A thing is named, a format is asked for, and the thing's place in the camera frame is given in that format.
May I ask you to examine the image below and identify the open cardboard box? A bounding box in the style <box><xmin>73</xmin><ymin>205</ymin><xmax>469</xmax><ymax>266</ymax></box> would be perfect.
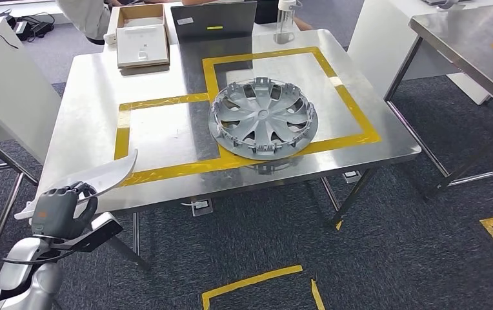
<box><xmin>115</xmin><ymin>3</ymin><xmax>171</xmax><ymax>69</ymax></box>

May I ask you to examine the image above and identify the grey laptop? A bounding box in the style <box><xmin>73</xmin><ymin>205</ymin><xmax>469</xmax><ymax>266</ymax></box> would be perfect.
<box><xmin>170</xmin><ymin>1</ymin><xmax>258</xmax><ymax>44</ymax></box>

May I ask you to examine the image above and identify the stainless steel table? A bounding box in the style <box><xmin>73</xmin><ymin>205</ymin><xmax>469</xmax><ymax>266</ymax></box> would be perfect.
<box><xmin>383</xmin><ymin>3</ymin><xmax>493</xmax><ymax>200</ymax></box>
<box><xmin>0</xmin><ymin>126</ymin><xmax>40</xmax><ymax>296</ymax></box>

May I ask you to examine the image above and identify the black cable bundle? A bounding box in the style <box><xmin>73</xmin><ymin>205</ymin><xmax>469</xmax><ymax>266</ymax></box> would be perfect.
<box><xmin>0</xmin><ymin>10</ymin><xmax>55</xmax><ymax>44</ymax></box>

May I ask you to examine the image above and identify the white desk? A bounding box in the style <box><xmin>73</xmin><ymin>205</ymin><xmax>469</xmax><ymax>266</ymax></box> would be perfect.
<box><xmin>0</xmin><ymin>17</ymin><xmax>63</xmax><ymax>165</ymax></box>
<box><xmin>347</xmin><ymin>0</ymin><xmax>493</xmax><ymax>106</ymax></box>

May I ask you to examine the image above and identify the stainless steel workbench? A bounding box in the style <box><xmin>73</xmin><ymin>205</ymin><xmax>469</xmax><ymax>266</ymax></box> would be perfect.
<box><xmin>34</xmin><ymin>28</ymin><xmax>423</xmax><ymax>271</ymax></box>

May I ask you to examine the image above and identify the person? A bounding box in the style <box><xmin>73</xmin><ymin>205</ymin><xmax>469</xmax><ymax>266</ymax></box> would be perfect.
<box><xmin>56</xmin><ymin>0</ymin><xmax>115</xmax><ymax>46</ymax></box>

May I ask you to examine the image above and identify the grey wheel hubcap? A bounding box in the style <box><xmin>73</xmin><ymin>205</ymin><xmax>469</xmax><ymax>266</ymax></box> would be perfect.
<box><xmin>208</xmin><ymin>77</ymin><xmax>319</xmax><ymax>161</ymax></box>

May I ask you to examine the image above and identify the clear plastic bottle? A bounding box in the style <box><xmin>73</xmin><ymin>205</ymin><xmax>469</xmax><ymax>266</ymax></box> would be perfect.
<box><xmin>273</xmin><ymin>0</ymin><xmax>304</xmax><ymax>45</ymax></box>

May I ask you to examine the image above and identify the white curved plastic part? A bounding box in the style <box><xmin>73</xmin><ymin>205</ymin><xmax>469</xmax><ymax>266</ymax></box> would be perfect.
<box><xmin>14</xmin><ymin>148</ymin><xmax>139</xmax><ymax>221</ymax></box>

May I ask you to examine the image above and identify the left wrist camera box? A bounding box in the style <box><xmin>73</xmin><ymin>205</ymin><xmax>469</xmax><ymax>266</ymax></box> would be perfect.
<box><xmin>50</xmin><ymin>211</ymin><xmax>124</xmax><ymax>253</ymax></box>

